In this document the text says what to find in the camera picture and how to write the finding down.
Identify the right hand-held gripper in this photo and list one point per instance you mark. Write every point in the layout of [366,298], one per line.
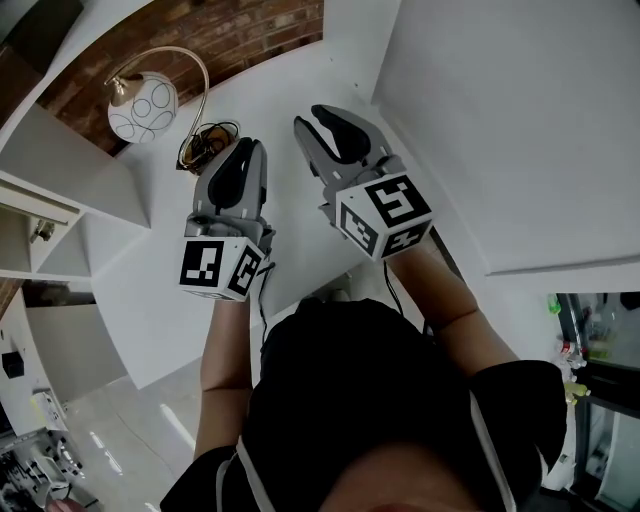
[395,200]

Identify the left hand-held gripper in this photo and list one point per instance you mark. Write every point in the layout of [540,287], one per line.
[202,265]

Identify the white shelf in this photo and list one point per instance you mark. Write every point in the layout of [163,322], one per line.
[75,165]

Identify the person's left forearm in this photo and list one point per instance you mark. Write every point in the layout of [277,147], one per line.
[225,350]

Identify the person's right forearm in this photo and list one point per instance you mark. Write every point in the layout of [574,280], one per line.
[445,305]

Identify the gold lamp with white globe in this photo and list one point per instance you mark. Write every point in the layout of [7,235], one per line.
[142,107]

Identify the tall white cabinet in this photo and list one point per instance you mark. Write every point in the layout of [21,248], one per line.
[500,125]

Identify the small brass fitting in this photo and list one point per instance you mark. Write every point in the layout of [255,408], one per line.
[42,231]

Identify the person's black shirt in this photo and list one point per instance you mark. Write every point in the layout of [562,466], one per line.
[350,380]

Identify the green bottle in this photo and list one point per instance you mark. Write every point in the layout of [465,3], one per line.
[553,304]

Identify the small black box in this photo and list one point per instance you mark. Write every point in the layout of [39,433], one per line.
[11,364]

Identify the red and white can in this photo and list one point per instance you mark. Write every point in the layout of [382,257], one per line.
[566,347]

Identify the yellow bottle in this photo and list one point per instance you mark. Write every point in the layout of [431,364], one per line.
[576,390]

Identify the black framed glass cabinet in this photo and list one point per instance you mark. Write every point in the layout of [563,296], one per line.
[610,380]

